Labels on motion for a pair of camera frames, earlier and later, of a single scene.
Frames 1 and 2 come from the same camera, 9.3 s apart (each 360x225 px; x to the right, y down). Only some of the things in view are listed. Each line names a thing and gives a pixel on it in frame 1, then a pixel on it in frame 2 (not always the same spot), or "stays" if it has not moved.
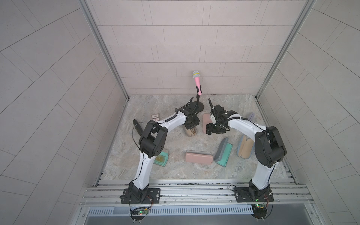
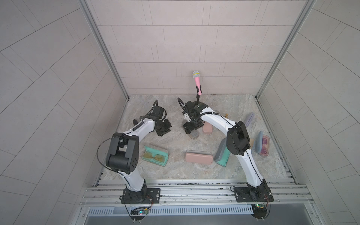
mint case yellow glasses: x=161 y=159 stays
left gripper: x=196 y=122 to x=167 y=128
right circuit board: x=259 y=211 stays
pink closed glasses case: x=199 y=157 stays
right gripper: x=209 y=128 to x=188 y=126
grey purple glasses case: x=251 y=116 stays
